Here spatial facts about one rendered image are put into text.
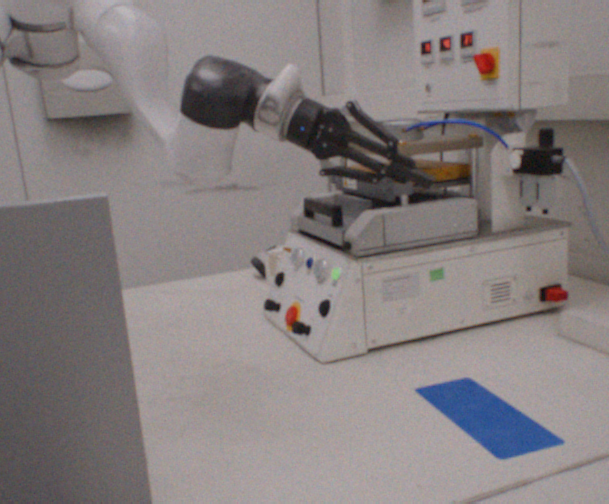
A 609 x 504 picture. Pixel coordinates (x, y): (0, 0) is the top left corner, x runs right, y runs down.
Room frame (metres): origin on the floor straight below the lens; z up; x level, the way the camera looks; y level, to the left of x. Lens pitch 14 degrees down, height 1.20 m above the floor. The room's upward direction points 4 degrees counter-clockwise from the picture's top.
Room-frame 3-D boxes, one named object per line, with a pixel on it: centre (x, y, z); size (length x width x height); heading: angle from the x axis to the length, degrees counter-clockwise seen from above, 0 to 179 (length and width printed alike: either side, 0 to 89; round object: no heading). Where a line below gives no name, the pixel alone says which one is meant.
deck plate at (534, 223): (1.34, -0.24, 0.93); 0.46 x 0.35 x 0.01; 111
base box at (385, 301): (1.31, -0.21, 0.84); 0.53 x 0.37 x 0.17; 111
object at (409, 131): (1.32, -0.25, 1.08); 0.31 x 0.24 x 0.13; 21
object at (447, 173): (1.32, -0.21, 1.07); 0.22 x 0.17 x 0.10; 21
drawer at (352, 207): (1.31, -0.17, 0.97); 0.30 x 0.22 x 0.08; 111
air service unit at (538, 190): (1.17, -0.41, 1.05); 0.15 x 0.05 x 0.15; 21
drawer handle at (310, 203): (1.26, -0.04, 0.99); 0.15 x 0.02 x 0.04; 21
